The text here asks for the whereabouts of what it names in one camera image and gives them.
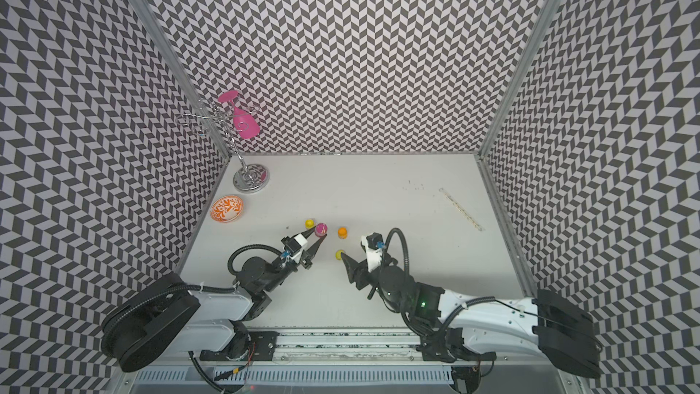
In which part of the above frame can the pink paint jar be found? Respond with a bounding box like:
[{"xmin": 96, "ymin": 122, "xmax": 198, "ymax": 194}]
[{"xmin": 315, "ymin": 223, "xmax": 328, "ymax": 237}]

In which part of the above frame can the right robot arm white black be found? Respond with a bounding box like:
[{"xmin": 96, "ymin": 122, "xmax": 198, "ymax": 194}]
[{"xmin": 339, "ymin": 253, "xmax": 602, "ymax": 379}]

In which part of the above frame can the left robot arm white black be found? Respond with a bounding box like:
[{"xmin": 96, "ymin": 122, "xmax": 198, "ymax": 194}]
[{"xmin": 100, "ymin": 229, "xmax": 327, "ymax": 373}]

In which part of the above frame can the chrome glass holder stand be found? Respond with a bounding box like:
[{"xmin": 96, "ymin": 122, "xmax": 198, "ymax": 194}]
[{"xmin": 178, "ymin": 98, "xmax": 270, "ymax": 194}]

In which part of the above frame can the orange patterned ceramic bowl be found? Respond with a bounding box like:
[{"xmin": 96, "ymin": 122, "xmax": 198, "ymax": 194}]
[{"xmin": 210, "ymin": 195, "xmax": 244, "ymax": 224}]

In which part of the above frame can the pink plastic wine glass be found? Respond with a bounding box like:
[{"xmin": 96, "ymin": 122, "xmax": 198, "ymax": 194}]
[{"xmin": 218, "ymin": 90, "xmax": 261, "ymax": 140}]

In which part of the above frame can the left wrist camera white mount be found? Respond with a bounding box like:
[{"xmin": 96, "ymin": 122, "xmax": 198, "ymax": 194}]
[{"xmin": 281, "ymin": 234, "xmax": 308, "ymax": 264}]

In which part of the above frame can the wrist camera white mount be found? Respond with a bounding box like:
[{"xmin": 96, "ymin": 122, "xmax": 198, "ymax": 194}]
[
  {"xmin": 360, "ymin": 233, "xmax": 386, "ymax": 273},
  {"xmin": 281, "ymin": 234, "xmax": 308, "ymax": 264}
]

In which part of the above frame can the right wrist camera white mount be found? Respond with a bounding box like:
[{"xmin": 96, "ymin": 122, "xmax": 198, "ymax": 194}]
[{"xmin": 360, "ymin": 233, "xmax": 386, "ymax": 273}]

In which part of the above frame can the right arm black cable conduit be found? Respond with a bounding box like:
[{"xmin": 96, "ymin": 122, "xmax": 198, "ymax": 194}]
[{"xmin": 384, "ymin": 227, "xmax": 411, "ymax": 277}]

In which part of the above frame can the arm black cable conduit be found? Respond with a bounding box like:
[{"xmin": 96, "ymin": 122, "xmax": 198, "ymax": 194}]
[
  {"xmin": 384, "ymin": 227, "xmax": 411, "ymax": 277},
  {"xmin": 227, "ymin": 243, "xmax": 283, "ymax": 277}
]

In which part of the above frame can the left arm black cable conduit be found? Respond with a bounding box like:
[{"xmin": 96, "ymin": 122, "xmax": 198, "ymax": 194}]
[{"xmin": 227, "ymin": 243, "xmax": 283, "ymax": 277}]

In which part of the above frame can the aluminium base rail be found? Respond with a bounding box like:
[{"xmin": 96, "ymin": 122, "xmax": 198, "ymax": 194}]
[{"xmin": 117, "ymin": 327, "xmax": 581, "ymax": 368}]

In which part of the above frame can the aluminium corner post left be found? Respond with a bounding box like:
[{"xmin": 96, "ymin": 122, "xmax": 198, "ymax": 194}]
[{"xmin": 128, "ymin": 0, "xmax": 231, "ymax": 161}]

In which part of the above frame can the aluminium corner post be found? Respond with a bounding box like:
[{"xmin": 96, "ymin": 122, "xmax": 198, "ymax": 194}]
[
  {"xmin": 478, "ymin": 0, "xmax": 563, "ymax": 159},
  {"xmin": 128, "ymin": 0, "xmax": 231, "ymax": 161}
]

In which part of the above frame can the aluminium corner post right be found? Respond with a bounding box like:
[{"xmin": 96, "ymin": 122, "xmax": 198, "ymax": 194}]
[{"xmin": 478, "ymin": 0, "xmax": 563, "ymax": 159}]

